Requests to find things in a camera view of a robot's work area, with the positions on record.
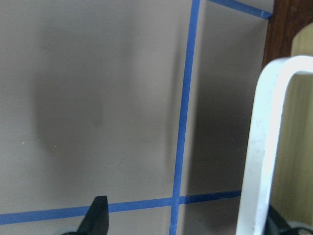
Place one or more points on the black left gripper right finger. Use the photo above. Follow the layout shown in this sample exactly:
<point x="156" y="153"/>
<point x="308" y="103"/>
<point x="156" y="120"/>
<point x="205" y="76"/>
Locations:
<point x="275" y="223"/>

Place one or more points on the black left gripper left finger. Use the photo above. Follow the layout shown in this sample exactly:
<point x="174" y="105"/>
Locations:
<point x="96" y="220"/>

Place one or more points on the wooden drawer with white handle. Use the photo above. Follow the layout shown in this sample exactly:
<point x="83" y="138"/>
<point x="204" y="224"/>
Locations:
<point x="264" y="134"/>

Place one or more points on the dark brown wooden cabinet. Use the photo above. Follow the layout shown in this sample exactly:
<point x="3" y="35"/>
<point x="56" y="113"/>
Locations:
<point x="289" y="17"/>

